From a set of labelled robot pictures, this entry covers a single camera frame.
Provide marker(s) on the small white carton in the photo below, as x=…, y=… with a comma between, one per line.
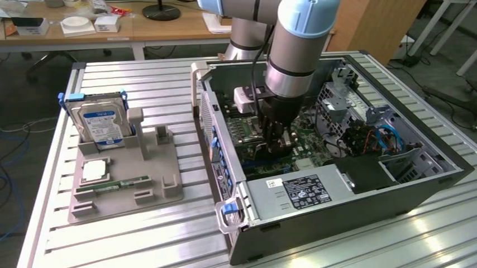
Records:
x=108, y=24

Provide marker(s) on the white table frame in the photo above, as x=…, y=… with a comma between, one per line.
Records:
x=444, y=22

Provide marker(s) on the wooden desk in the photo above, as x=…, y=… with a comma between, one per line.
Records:
x=57, y=40

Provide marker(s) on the brown wooden cabinet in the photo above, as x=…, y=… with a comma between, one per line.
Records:
x=373, y=28

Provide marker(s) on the white round holder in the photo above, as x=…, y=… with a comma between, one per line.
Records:
x=78, y=26

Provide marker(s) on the silver CPU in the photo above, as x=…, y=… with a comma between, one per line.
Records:
x=94, y=171

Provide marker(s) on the black stand base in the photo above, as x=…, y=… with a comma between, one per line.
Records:
x=451, y=97

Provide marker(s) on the silver chipset heat sink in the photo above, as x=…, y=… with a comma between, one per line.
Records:
x=308, y=164

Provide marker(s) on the perforated metal drive cage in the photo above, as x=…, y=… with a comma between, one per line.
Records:
x=343, y=103

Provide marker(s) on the green motherboard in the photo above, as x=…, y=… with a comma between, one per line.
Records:
x=309, y=145

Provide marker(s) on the white box with black lid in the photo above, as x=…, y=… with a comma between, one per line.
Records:
x=34, y=26

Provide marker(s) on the green RAM stick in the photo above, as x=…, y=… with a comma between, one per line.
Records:
x=120, y=184

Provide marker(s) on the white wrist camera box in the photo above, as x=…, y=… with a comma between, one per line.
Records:
x=244, y=102

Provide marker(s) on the grey cup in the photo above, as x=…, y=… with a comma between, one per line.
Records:
x=55, y=3

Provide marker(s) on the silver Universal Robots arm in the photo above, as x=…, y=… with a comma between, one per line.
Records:
x=295, y=56

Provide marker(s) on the grey plastic parts rack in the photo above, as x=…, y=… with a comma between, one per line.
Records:
x=124, y=201

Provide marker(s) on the black chair base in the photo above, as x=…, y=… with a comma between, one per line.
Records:
x=49, y=62

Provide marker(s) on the black round lamp base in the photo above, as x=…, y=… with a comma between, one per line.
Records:
x=162, y=12

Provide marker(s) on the white paper stack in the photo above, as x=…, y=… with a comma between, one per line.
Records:
x=218, y=25

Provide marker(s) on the black open PC case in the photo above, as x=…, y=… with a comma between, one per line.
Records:
x=336, y=223

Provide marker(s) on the black chassis switch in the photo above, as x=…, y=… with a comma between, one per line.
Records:
x=216, y=108

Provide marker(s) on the CPU socket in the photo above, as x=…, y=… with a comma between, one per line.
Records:
x=255, y=127

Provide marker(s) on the hard disk with blue caddy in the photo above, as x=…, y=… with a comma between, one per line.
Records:
x=100, y=125

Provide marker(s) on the blue case latch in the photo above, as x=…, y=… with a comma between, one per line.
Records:
x=229, y=209

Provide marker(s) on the grey metal disk bay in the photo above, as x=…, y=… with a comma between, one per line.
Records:
x=404, y=167

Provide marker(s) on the grey power supply unit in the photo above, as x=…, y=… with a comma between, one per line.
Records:
x=268, y=201

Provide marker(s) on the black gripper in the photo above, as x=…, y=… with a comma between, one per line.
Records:
x=281, y=111

